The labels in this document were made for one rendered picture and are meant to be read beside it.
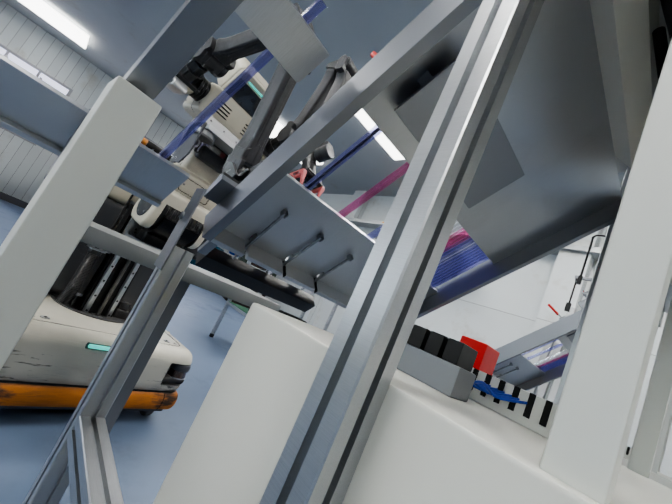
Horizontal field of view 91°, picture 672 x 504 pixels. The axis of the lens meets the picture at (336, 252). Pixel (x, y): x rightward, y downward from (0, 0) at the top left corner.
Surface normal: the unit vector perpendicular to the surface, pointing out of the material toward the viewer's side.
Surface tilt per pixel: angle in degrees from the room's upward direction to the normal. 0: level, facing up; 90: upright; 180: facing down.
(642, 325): 90
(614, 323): 90
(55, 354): 90
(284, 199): 136
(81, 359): 90
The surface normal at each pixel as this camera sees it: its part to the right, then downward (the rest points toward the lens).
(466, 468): -0.64, -0.42
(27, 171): 0.65, 0.16
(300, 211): 0.14, 0.76
